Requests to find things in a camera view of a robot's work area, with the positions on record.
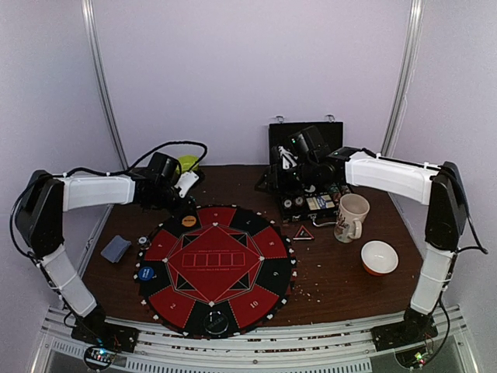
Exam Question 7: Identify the orange big blind button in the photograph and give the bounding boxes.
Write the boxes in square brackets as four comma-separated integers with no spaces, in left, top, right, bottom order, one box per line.
[181,214,197,228]

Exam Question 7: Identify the black red triangular token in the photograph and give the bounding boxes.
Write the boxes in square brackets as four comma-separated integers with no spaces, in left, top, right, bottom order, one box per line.
[293,225,315,241]

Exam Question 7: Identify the blue deck of cards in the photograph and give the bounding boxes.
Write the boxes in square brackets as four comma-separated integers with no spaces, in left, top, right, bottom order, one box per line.
[100,235,131,263]

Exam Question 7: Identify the blue small blind button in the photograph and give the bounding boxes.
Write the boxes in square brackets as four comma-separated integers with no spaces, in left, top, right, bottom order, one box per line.
[137,267,155,282]

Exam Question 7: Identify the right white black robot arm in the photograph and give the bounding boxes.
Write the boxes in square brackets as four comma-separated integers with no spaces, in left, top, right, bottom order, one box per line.
[255,126,471,350]

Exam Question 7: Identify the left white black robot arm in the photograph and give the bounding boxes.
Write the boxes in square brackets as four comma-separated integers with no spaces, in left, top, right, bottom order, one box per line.
[10,152,204,353]

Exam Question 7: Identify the white round button in case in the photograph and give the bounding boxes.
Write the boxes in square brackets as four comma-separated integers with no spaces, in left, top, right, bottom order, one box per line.
[304,185,316,193]

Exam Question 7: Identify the black poker chip case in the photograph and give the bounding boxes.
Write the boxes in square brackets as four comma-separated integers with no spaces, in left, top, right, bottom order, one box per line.
[267,116,350,222]

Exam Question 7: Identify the blue yellow card box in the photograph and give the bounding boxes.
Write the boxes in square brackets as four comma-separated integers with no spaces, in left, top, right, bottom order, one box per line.
[306,194,335,211]

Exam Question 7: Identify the lime green plastic bowl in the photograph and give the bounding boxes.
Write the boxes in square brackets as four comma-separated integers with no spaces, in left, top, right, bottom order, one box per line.
[178,155,200,173]

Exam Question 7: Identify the white printed ceramic mug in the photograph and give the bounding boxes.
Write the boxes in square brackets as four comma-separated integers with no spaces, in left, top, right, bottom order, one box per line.
[334,193,370,243]

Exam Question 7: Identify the round red black poker mat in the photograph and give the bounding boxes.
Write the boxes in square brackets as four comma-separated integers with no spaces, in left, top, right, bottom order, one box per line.
[134,205,297,339]

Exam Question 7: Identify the white orange ceramic bowl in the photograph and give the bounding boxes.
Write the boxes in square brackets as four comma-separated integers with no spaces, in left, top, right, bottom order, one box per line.
[360,240,398,276]

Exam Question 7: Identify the clear round dealer button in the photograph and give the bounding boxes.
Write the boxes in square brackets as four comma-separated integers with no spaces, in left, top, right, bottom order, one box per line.
[203,310,229,336]

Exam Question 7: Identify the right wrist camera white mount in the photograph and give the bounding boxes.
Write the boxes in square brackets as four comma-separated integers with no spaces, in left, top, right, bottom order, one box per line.
[270,145,297,170]

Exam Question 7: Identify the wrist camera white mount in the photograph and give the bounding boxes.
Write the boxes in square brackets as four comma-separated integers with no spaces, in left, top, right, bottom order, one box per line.
[174,171,200,198]
[270,145,297,170]

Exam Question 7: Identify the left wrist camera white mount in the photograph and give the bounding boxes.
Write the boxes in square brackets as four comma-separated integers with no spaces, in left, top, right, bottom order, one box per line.
[174,171,200,198]

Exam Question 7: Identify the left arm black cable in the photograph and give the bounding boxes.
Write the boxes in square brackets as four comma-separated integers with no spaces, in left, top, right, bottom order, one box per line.
[123,140,209,176]

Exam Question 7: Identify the right aluminium frame post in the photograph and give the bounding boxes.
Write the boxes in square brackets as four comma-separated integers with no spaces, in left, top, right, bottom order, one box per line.
[381,0,425,156]

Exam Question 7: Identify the aluminium frame post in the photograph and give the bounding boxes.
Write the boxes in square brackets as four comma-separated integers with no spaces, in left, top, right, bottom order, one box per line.
[82,0,128,169]
[381,0,425,156]

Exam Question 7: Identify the left aluminium frame post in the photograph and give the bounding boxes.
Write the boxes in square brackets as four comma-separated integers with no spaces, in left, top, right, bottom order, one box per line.
[82,0,128,169]

